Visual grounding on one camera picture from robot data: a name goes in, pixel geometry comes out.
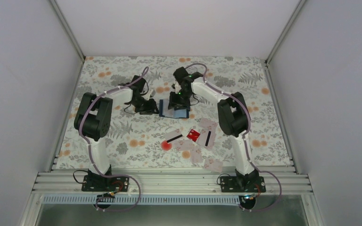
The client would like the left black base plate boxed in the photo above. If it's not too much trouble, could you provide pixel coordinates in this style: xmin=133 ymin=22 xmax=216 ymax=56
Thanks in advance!
xmin=81 ymin=175 xmax=130 ymax=192

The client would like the floral card near rail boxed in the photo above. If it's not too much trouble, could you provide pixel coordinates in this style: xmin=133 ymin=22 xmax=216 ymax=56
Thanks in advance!
xmin=203 ymin=158 xmax=223 ymax=173

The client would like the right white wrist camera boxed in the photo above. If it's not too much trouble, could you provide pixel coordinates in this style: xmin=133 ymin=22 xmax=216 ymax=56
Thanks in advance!
xmin=171 ymin=82 xmax=180 ymax=93

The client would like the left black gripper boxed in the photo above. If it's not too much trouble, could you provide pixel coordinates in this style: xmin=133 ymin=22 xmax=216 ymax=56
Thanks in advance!
xmin=130 ymin=96 xmax=159 ymax=114

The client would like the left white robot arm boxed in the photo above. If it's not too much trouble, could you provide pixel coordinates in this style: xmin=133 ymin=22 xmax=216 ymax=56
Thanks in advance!
xmin=74 ymin=70 xmax=159 ymax=191

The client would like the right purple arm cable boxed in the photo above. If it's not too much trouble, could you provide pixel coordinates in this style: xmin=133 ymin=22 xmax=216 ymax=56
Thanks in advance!
xmin=184 ymin=63 xmax=283 ymax=200

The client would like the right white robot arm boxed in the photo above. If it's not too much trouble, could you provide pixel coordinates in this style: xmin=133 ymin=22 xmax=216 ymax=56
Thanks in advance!
xmin=169 ymin=67 xmax=259 ymax=192

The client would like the grey slotted cable duct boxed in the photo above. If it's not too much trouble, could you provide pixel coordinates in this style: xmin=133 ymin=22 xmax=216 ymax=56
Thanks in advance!
xmin=42 ymin=194 xmax=239 ymax=206

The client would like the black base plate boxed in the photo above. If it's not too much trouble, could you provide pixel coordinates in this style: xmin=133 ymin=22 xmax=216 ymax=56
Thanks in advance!
xmin=217 ymin=176 xmax=266 ymax=193
xmin=81 ymin=175 xmax=130 ymax=192

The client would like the aluminium rail frame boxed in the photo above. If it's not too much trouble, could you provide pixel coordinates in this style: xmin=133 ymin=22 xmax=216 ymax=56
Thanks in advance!
xmin=32 ymin=168 xmax=313 ymax=195

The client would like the floral card in middle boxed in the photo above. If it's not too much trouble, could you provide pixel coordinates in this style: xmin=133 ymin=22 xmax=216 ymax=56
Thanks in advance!
xmin=190 ymin=148 xmax=203 ymax=164

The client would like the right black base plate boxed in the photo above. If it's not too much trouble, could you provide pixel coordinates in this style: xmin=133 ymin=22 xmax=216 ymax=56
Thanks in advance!
xmin=217 ymin=176 xmax=266 ymax=193

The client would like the floral patterned table mat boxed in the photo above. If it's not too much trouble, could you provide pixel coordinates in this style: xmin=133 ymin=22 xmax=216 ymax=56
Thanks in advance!
xmin=56 ymin=56 xmax=291 ymax=169

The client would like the red credit card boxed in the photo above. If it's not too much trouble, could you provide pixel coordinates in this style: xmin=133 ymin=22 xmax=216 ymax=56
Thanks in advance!
xmin=187 ymin=129 xmax=200 ymax=143

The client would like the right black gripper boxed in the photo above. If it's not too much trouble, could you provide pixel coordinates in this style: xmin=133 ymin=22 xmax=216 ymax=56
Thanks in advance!
xmin=168 ymin=89 xmax=192 ymax=111

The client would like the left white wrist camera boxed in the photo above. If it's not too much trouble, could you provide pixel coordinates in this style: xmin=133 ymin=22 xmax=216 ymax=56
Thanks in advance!
xmin=147 ymin=89 xmax=156 ymax=99

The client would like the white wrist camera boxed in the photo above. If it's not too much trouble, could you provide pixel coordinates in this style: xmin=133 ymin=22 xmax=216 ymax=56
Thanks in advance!
xmin=171 ymin=82 xmax=180 ymax=93
xmin=147 ymin=89 xmax=156 ymax=99

